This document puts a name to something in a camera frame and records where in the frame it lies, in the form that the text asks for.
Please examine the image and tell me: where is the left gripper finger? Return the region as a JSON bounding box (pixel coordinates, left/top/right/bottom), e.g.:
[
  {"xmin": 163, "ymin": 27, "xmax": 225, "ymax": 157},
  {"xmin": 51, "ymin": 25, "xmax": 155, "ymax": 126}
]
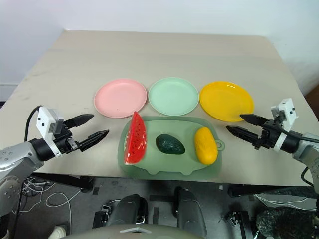
[
  {"xmin": 64, "ymin": 114, "xmax": 95, "ymax": 129},
  {"xmin": 79, "ymin": 129, "xmax": 110, "ymax": 153}
]

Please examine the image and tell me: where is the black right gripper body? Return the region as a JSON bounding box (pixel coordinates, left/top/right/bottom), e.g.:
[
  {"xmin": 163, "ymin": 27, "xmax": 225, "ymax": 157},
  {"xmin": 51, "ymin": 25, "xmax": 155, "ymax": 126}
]
[{"xmin": 253, "ymin": 119, "xmax": 284, "ymax": 150}]

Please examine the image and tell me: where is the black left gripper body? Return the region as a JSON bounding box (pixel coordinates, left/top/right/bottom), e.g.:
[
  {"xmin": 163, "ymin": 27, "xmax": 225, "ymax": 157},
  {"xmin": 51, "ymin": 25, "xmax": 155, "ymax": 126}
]
[{"xmin": 53, "ymin": 121, "xmax": 83, "ymax": 155}]

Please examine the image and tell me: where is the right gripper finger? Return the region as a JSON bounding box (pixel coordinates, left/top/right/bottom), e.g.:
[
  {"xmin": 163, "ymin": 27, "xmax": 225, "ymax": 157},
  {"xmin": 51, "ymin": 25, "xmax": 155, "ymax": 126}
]
[
  {"xmin": 239, "ymin": 113, "xmax": 269, "ymax": 128},
  {"xmin": 225, "ymin": 125, "xmax": 261, "ymax": 147}
]

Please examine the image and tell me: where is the yellow plate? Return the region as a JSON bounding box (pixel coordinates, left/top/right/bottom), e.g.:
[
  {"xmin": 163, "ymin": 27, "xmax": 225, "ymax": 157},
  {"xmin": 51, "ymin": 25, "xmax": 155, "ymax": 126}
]
[{"xmin": 199, "ymin": 80, "xmax": 255, "ymax": 123}]

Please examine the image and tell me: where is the pink plate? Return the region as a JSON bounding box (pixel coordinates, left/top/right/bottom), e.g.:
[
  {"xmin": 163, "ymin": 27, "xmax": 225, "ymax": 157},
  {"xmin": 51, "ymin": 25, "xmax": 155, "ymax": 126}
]
[{"xmin": 93, "ymin": 78, "xmax": 148, "ymax": 119}]

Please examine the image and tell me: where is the light green plate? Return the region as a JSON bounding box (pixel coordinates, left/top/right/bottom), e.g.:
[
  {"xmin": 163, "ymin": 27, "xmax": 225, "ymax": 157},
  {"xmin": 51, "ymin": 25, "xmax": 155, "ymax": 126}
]
[{"xmin": 148, "ymin": 77, "xmax": 200, "ymax": 117}]

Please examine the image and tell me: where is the yellow mango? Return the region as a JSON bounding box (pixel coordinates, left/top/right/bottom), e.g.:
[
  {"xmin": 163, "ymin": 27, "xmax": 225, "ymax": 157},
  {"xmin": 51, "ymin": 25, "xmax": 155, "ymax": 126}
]
[{"xmin": 194, "ymin": 127, "xmax": 219, "ymax": 166}]

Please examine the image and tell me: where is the red watermelon slice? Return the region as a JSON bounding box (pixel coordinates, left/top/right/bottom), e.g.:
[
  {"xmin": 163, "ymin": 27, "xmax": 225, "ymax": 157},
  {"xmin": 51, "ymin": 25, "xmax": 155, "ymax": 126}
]
[{"xmin": 123, "ymin": 111, "xmax": 148, "ymax": 166}]

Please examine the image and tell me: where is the dark green avocado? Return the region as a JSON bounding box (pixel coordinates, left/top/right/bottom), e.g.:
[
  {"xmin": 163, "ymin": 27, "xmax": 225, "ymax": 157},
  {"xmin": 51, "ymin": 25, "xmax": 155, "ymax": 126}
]
[{"xmin": 155, "ymin": 133, "xmax": 186, "ymax": 156}]

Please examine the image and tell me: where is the dark rounded robot leg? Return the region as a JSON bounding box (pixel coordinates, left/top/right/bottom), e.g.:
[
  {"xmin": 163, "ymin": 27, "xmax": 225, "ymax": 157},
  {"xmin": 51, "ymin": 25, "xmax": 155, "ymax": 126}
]
[
  {"xmin": 109, "ymin": 193, "xmax": 151, "ymax": 230},
  {"xmin": 173, "ymin": 186, "xmax": 208, "ymax": 239}
]

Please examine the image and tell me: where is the black robot foot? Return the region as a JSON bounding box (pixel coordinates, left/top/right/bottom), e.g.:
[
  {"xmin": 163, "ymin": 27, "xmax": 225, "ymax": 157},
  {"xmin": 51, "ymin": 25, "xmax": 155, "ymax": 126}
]
[
  {"xmin": 225, "ymin": 210, "xmax": 250, "ymax": 239},
  {"xmin": 92, "ymin": 204, "xmax": 112, "ymax": 229}
]

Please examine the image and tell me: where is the green silicone tray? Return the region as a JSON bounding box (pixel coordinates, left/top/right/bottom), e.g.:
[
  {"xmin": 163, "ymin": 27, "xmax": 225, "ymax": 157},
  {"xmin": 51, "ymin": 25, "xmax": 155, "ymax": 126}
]
[{"xmin": 117, "ymin": 115, "xmax": 226, "ymax": 182}]

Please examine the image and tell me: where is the white shoe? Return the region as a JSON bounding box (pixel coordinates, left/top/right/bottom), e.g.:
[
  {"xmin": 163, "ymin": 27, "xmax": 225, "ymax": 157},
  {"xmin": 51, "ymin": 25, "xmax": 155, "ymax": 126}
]
[{"xmin": 48, "ymin": 225, "xmax": 67, "ymax": 239}]

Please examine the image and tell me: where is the dark green bag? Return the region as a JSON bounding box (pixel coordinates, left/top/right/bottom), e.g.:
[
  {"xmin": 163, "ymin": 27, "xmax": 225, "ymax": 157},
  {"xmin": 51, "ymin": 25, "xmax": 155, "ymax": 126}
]
[{"xmin": 256, "ymin": 207, "xmax": 319, "ymax": 239}]

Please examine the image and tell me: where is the grey robot torso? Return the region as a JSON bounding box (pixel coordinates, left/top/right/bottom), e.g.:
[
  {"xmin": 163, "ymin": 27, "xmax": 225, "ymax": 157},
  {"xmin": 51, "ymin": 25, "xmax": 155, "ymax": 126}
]
[{"xmin": 61, "ymin": 222, "xmax": 191, "ymax": 239}]

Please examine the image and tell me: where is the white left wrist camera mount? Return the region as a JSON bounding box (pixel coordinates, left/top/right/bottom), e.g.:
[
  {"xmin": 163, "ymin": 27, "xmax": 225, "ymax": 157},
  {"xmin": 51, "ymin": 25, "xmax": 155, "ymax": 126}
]
[{"xmin": 36, "ymin": 106, "xmax": 64, "ymax": 158}]

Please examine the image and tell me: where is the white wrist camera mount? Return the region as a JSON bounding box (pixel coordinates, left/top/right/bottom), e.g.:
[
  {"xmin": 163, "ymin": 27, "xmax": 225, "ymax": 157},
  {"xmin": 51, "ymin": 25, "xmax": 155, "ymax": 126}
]
[
  {"xmin": 271, "ymin": 98, "xmax": 299, "ymax": 152},
  {"xmin": 36, "ymin": 106, "xmax": 64, "ymax": 158}
]

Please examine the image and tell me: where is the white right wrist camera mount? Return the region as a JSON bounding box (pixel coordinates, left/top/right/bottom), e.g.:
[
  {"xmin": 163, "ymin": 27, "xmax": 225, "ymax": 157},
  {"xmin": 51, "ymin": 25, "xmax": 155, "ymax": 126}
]
[{"xmin": 271, "ymin": 98, "xmax": 299, "ymax": 152}]

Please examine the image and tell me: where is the black table frame bar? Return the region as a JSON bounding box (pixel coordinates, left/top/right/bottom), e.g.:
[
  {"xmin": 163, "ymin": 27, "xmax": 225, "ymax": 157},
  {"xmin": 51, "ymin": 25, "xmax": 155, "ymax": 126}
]
[
  {"xmin": 31, "ymin": 172, "xmax": 95, "ymax": 193},
  {"xmin": 227, "ymin": 184, "xmax": 319, "ymax": 198}
]

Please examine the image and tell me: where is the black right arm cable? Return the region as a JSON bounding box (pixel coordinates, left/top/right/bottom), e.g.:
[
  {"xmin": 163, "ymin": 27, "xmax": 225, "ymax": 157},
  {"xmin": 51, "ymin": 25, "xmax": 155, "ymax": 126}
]
[{"xmin": 286, "ymin": 131, "xmax": 319, "ymax": 186}]

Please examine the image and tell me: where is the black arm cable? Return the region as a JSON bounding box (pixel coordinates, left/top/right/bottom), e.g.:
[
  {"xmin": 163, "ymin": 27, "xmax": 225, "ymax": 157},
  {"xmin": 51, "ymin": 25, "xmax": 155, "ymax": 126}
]
[
  {"xmin": 286, "ymin": 131, "xmax": 319, "ymax": 186},
  {"xmin": 24, "ymin": 105, "xmax": 42, "ymax": 143}
]

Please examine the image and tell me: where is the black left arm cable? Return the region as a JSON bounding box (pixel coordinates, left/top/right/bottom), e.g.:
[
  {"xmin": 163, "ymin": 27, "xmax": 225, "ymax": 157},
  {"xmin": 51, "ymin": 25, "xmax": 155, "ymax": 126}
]
[{"xmin": 24, "ymin": 105, "xmax": 42, "ymax": 143}]

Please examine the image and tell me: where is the white floor cable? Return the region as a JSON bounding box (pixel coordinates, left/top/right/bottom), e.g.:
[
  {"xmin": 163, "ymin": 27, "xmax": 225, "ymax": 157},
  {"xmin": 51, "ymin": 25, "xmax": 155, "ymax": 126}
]
[{"xmin": 21, "ymin": 177, "xmax": 73, "ymax": 236}]

